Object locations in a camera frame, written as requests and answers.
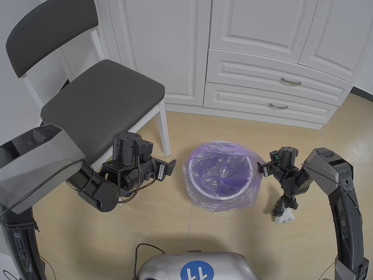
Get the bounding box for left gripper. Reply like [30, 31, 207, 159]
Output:
[139, 158, 177, 184]

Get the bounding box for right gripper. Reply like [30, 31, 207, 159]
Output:
[257, 161, 282, 178]

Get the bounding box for purple plastic bag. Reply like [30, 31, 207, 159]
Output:
[183, 141, 264, 213]

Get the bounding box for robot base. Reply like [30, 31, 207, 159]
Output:
[139, 250, 260, 280]

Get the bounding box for crumpled black plastic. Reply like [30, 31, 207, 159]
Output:
[272, 196, 299, 217]

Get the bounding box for white trash bin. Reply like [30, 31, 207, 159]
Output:
[188, 148, 253, 211]

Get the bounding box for crumpled white paper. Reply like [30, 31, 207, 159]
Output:
[274, 208, 296, 224]

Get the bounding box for grey and white chair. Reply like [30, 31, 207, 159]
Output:
[6, 0, 171, 171]

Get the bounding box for white wardrobe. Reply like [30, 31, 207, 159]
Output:
[37, 0, 373, 130]

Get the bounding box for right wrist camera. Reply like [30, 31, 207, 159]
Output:
[269, 150, 281, 168]

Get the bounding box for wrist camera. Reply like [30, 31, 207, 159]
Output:
[269, 150, 281, 168]
[135, 140, 154, 160]

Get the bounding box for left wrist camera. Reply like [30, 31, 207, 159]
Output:
[135, 140, 154, 160]

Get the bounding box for black cable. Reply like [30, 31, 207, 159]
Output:
[321, 266, 338, 280]
[133, 243, 166, 280]

